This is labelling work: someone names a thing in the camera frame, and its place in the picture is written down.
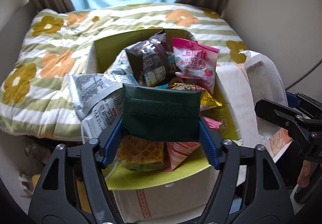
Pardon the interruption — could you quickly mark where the person's right hand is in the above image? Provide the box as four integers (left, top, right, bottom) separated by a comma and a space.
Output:
297, 160, 312, 188

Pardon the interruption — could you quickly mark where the silver blue snack bag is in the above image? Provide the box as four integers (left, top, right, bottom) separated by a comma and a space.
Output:
104, 50, 138, 86

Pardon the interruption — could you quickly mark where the green cardboard box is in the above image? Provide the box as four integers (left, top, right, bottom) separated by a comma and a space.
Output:
85, 28, 245, 191

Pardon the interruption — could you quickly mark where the yellow pillows chocolate bag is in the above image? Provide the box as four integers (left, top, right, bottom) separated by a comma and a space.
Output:
157, 82, 222, 111

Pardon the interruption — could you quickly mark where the grey white snack bag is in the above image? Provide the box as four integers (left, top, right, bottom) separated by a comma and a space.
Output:
66, 73, 137, 143

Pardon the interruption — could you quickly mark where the pink strawberry candy bag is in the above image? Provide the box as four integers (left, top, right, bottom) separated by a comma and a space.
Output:
172, 38, 219, 95

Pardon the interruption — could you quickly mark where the dark brown snack bag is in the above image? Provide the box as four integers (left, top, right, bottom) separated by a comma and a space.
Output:
124, 29, 179, 87

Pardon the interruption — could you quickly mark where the pink striped snack packet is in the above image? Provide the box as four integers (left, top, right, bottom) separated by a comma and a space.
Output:
163, 142, 210, 175

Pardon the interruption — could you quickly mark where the yellow padded envelope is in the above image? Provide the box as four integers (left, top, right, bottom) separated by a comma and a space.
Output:
31, 174, 92, 214

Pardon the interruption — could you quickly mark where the floral striped quilt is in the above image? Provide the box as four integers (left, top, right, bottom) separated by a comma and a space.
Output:
1, 3, 247, 141

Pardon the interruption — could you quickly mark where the black cable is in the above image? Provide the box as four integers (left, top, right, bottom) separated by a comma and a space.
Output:
285, 59, 322, 91

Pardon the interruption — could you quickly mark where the dark green pouch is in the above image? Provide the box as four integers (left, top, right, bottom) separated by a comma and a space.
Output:
122, 85, 200, 142

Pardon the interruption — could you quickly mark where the white cardboard box below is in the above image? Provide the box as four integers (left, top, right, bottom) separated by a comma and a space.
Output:
113, 167, 219, 223

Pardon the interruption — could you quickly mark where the pink floral towel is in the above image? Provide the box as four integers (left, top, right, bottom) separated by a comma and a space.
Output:
216, 50, 291, 162

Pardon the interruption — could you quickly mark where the clear waffle packet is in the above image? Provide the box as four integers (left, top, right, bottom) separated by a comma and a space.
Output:
117, 136, 164, 171

